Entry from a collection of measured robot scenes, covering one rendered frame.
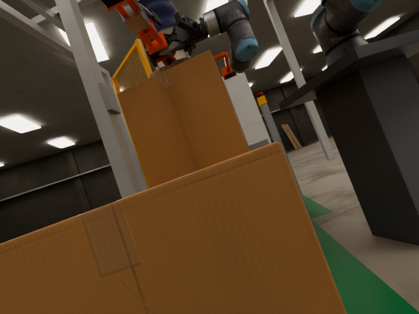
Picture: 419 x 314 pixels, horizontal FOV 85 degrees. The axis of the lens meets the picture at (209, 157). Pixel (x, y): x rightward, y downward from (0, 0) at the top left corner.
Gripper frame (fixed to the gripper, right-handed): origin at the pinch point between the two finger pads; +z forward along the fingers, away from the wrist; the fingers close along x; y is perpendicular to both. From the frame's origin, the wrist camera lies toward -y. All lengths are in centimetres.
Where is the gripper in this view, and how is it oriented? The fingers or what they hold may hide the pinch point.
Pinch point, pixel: (158, 45)
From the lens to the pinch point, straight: 103.6
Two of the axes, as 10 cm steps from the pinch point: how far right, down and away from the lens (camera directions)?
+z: -9.3, 3.5, 1.3
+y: 1.4, 0.1, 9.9
